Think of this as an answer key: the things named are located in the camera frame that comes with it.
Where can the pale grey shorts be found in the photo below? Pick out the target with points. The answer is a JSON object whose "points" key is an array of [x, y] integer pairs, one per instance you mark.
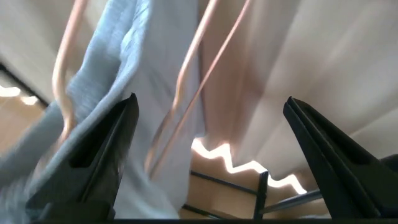
{"points": [[149, 62]]}

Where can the black clothes rack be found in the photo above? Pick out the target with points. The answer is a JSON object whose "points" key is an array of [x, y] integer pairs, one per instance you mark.
{"points": [[261, 193]]}

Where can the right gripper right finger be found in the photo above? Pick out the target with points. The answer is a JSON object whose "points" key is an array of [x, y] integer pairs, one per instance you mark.
{"points": [[348, 174]]}

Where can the beige curtain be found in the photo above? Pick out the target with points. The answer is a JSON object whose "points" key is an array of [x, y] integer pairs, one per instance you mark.
{"points": [[311, 62]]}

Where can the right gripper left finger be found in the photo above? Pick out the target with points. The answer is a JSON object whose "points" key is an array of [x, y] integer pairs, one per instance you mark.
{"points": [[90, 174]]}

